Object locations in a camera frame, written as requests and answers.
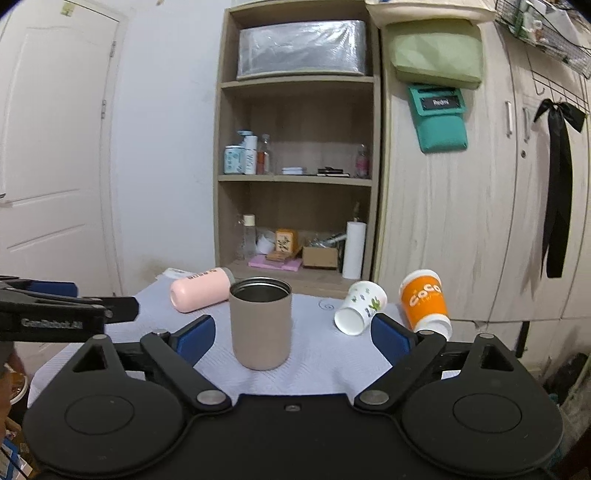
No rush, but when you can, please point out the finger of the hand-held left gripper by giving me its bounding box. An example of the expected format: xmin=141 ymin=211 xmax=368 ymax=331
xmin=76 ymin=296 xmax=140 ymax=324
xmin=0 ymin=275 xmax=78 ymax=302

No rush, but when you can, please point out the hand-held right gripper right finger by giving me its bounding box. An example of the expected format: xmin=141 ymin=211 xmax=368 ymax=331
xmin=353 ymin=313 xmax=527 ymax=413

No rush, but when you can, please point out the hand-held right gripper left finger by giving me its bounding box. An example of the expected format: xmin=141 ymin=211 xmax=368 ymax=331
xmin=69 ymin=315 xmax=233 ymax=412

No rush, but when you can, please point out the white floral paper cup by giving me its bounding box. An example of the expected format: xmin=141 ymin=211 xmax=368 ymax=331
xmin=334 ymin=280 xmax=387 ymax=336

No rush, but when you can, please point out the orange paper cup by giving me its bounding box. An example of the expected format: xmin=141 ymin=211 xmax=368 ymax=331
xmin=399 ymin=269 xmax=452 ymax=341

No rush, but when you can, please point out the beige metal cup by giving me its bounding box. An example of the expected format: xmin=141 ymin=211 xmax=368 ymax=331
xmin=229 ymin=277 xmax=293 ymax=371

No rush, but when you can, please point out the white table cloth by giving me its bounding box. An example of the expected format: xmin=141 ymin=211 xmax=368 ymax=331
xmin=28 ymin=268 xmax=467 ymax=409

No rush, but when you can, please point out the paper towel roll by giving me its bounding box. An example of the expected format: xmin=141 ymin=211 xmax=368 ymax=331
xmin=342 ymin=220 xmax=367 ymax=280

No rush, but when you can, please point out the cardboard box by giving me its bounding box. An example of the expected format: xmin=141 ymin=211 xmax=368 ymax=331
xmin=302 ymin=246 xmax=339 ymax=270

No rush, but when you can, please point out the pink flat box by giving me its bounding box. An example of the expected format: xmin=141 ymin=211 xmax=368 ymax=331
xmin=248 ymin=256 xmax=304 ymax=272

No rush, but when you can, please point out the clear bottle beige cap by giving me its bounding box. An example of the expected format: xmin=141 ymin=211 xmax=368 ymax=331
xmin=241 ymin=214 xmax=257 ymax=260

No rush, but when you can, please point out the white door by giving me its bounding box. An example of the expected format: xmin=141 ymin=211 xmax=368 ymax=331
xmin=0 ymin=4 xmax=126 ymax=297

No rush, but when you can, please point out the orange box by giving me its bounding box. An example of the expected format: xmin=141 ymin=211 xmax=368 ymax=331
xmin=276 ymin=229 xmax=299 ymax=254

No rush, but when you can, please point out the light wooden wardrobe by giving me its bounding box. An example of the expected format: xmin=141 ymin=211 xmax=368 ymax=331
xmin=373 ymin=0 xmax=591 ymax=326

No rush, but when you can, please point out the white teal jar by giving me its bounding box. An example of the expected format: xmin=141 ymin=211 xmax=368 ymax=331
xmin=224 ymin=146 xmax=245 ymax=175

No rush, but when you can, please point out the tall white bottle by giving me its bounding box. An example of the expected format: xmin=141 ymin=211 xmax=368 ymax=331
xmin=237 ymin=130 xmax=258 ymax=175

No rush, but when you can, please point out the clear bottle red label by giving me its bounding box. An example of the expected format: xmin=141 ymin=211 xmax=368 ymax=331
xmin=257 ymin=134 xmax=272 ymax=175

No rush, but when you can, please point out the teal pouch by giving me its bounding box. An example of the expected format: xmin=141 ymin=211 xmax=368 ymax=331
xmin=407 ymin=84 xmax=469 ymax=153

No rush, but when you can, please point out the black ribbon bow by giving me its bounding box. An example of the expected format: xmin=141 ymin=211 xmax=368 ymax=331
xmin=533 ymin=98 xmax=587 ymax=279

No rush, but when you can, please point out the wooden shelf unit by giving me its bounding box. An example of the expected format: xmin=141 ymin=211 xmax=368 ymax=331
xmin=213 ymin=0 xmax=383 ymax=298

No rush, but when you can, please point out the grey plastic-wrapped storage box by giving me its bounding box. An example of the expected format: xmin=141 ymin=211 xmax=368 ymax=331
xmin=237 ymin=20 xmax=368 ymax=80

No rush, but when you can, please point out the beige cloth bag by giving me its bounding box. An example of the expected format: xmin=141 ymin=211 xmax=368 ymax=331
xmin=365 ymin=0 xmax=498 ymax=27

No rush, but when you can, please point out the black wire rack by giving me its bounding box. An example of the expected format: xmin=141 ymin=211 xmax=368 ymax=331
xmin=494 ymin=0 xmax=591 ymax=79

